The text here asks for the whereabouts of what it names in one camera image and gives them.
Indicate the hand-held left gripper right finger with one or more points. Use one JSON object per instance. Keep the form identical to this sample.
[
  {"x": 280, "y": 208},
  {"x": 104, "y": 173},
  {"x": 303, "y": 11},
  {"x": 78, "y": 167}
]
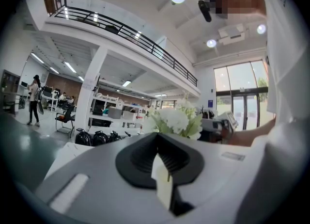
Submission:
[{"x": 184, "y": 162}]

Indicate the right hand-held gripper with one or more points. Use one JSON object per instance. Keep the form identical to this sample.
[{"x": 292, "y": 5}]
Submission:
[{"x": 224, "y": 124}]

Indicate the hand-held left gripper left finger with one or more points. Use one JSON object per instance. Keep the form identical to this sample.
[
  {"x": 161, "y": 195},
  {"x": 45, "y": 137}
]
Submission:
[{"x": 135, "y": 162}]

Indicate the white flowers with green leaves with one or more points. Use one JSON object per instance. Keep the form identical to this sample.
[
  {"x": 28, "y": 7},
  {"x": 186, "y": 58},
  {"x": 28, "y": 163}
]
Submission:
[{"x": 173, "y": 120}]

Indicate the person's right forearm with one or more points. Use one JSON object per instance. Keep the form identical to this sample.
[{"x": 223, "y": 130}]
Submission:
[{"x": 252, "y": 133}]

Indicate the glass entrance door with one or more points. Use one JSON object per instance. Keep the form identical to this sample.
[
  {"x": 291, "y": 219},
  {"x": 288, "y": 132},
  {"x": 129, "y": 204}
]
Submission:
[{"x": 244, "y": 111}]

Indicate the black backpack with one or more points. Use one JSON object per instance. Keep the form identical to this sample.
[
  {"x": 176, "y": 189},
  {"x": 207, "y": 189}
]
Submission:
[
  {"x": 83, "y": 137},
  {"x": 99, "y": 138},
  {"x": 113, "y": 136}
]

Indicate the white shelving unit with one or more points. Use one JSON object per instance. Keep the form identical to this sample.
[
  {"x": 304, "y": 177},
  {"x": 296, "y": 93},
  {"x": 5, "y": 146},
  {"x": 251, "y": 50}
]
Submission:
[{"x": 116, "y": 114}]

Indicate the grey storage box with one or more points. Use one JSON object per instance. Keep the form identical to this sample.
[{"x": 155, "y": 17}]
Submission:
[{"x": 114, "y": 113}]

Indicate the black office chair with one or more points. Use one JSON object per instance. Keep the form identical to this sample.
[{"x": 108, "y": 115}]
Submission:
[{"x": 66, "y": 118}]

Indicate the person's white shirt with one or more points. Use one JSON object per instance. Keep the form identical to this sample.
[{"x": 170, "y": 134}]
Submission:
[{"x": 283, "y": 60}]

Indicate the white ceiling air conditioner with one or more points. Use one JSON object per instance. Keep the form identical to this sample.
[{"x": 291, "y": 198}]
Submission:
[{"x": 231, "y": 34}]

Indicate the white office desk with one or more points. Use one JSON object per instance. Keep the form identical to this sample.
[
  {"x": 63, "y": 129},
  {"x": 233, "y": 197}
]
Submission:
[{"x": 49, "y": 98}]

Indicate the black balcony railing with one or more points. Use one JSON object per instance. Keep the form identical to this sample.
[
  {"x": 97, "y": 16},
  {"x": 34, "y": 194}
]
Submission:
[{"x": 135, "y": 36}]

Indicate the black head-worn camera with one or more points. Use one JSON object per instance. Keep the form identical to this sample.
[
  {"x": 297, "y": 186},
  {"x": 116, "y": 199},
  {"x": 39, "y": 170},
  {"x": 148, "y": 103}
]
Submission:
[{"x": 205, "y": 10}]

